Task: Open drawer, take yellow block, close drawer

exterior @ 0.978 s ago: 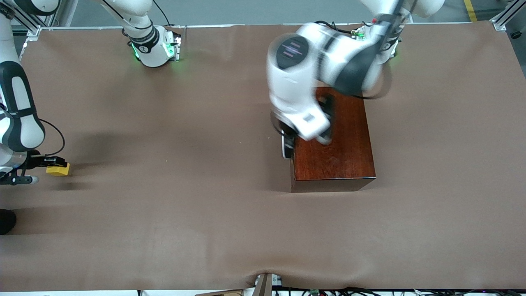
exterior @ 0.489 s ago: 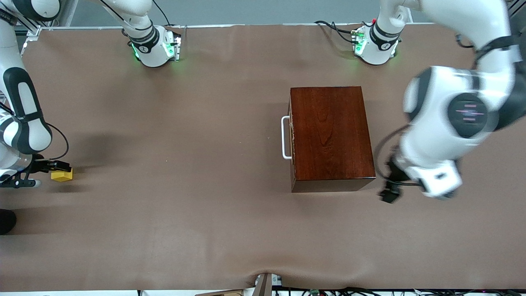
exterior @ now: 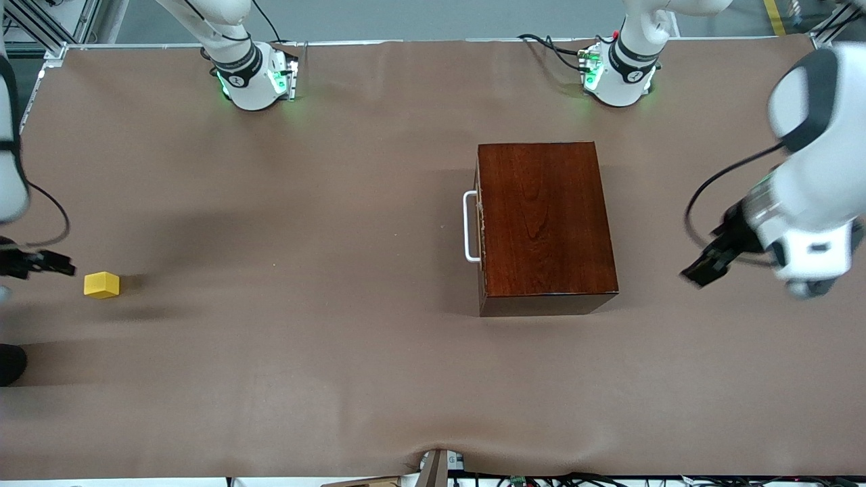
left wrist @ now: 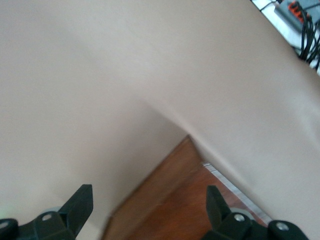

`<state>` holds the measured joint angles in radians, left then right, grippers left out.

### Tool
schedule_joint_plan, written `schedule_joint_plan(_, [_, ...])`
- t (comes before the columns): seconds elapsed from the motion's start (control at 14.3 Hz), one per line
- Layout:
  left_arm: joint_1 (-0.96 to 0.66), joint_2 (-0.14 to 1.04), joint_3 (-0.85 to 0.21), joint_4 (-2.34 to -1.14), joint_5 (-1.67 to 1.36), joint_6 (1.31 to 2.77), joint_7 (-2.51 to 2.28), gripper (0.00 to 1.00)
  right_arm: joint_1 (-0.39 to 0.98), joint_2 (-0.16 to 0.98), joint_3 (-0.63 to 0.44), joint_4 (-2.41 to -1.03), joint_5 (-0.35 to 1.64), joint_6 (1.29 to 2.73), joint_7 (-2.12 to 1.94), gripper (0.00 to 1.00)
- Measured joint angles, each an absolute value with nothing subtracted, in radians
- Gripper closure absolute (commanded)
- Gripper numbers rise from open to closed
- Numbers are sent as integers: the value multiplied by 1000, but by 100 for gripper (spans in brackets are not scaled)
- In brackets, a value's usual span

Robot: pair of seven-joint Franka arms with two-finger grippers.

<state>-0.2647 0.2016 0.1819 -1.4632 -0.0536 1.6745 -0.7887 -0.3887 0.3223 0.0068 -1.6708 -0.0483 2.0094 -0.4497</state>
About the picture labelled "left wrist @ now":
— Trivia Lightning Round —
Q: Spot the black cable bundle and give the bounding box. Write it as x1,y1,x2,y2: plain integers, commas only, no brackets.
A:
296,4,320,72

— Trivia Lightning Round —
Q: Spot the dark wooden drawer box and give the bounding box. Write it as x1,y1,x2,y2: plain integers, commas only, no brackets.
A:
101,134,270,240

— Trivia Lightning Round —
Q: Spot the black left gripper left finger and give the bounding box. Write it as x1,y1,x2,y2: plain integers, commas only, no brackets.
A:
19,184,95,240

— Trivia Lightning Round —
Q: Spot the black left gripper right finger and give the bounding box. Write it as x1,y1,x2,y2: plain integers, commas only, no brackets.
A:
202,185,270,240

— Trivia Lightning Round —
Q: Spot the grey power strip orange switch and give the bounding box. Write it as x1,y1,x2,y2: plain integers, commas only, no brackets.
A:
273,0,313,33

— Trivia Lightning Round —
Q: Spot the brown tablecloth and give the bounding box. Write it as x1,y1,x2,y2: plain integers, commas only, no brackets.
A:
0,0,320,240

